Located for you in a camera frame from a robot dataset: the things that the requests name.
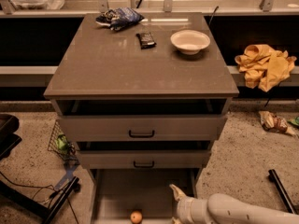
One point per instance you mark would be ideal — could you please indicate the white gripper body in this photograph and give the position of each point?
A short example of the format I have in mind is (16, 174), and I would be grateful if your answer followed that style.
(185, 207)

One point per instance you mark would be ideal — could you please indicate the orange fruit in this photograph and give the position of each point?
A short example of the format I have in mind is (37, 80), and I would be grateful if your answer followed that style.
(136, 217)

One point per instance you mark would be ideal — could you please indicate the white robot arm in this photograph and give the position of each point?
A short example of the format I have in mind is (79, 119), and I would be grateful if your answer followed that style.
(224, 209)

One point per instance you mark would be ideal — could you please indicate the middle grey drawer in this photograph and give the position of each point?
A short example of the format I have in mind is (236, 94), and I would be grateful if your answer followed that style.
(129, 159)

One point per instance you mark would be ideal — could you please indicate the bottom open grey drawer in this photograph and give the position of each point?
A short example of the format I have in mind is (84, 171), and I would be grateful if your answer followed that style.
(120, 192)

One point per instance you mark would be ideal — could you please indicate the top grey drawer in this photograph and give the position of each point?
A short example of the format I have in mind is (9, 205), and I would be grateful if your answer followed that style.
(142, 128)

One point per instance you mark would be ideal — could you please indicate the grey drawer cabinet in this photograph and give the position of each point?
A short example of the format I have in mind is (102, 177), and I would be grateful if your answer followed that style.
(106, 73)

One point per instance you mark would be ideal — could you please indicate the black stand leg right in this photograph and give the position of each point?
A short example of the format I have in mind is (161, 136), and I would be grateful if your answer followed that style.
(273, 177)

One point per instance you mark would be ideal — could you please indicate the black stand leg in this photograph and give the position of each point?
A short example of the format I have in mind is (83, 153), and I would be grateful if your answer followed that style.
(273, 177)
(46, 210)

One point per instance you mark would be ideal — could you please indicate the brown snack bag on floor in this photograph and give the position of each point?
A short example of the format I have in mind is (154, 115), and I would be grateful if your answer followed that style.
(275, 124)

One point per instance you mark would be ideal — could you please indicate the green object in basket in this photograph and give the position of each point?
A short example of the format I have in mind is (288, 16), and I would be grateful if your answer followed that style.
(61, 143)

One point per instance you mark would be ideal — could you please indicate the green packet on floor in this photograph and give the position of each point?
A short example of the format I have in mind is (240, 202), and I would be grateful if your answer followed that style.
(294, 121)

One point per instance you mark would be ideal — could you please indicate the yellow cloth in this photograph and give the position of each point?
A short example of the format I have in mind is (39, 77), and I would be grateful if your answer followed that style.
(264, 67)

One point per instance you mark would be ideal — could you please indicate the white bowl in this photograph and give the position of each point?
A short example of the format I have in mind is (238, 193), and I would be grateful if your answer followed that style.
(190, 42)

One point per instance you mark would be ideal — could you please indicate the dark snack bar wrapper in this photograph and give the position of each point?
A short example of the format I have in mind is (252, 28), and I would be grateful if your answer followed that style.
(146, 40)

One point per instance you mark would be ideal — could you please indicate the black stand leg left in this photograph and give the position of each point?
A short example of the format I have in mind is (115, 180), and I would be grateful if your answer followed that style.
(46, 210)

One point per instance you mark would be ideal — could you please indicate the black chair base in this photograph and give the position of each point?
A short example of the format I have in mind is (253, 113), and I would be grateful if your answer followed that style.
(8, 139)

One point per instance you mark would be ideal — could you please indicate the blue chip bag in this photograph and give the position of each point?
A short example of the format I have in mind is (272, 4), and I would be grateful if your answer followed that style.
(119, 18)

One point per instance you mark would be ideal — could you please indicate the wire basket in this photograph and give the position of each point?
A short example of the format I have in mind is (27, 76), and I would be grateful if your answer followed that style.
(70, 154)

